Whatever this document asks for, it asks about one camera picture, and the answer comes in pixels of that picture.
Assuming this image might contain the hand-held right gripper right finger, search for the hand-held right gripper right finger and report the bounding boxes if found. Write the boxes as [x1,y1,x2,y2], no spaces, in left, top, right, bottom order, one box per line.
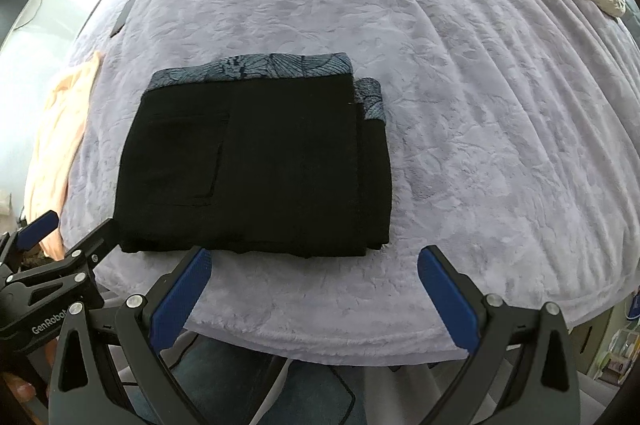
[417,245,581,425]

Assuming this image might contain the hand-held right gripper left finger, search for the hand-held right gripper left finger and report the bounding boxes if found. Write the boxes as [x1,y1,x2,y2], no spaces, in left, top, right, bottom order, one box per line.
[47,246,215,425]

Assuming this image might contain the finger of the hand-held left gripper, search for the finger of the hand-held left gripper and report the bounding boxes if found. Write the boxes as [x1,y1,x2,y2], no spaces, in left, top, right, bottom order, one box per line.
[10,210,60,256]
[64,217,122,268]

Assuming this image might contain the black pants with patterned waistband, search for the black pants with patterned waistband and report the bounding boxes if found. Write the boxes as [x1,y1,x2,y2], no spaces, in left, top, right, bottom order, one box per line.
[114,52,392,258]

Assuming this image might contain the person's left hand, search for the person's left hand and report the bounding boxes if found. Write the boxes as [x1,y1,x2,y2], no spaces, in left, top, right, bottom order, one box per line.
[2,377,38,406]

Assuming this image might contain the peach cloth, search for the peach cloth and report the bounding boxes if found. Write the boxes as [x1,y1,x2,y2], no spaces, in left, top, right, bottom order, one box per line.
[22,51,103,258]

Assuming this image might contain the shelf with small packages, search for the shelf with small packages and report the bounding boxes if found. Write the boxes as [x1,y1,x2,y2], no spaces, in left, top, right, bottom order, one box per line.
[580,285,640,386]

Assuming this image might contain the lilac embossed plush blanket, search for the lilac embossed plush blanket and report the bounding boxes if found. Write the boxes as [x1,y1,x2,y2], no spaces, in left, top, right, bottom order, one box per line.
[22,0,640,363]

